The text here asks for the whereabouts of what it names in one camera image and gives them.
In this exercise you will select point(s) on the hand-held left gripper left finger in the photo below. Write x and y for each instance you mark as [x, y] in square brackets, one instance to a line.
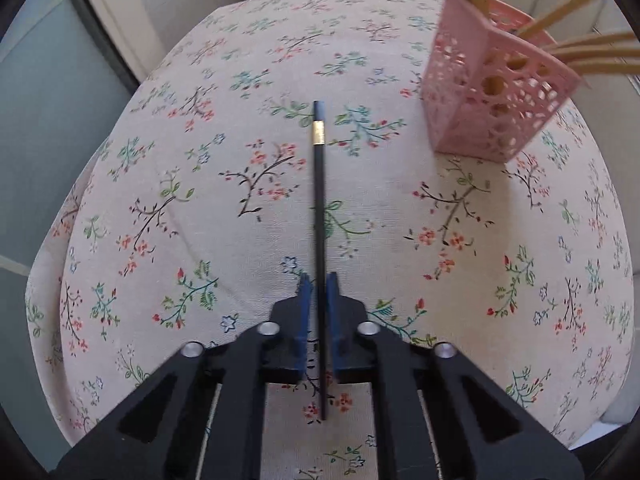
[302, 310]

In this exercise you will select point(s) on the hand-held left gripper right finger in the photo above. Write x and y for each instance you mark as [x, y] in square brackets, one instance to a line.
[334, 310]

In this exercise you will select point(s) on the black chopstick with gold band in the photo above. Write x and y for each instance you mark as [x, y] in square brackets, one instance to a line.
[319, 200]

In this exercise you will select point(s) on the pink perforated chopstick holder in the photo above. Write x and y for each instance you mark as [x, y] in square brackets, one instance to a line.
[480, 95]

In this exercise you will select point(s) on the floral tablecloth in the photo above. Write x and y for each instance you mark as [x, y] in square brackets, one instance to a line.
[200, 210]

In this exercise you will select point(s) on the frosted glass sliding door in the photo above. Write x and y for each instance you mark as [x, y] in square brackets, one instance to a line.
[45, 110]

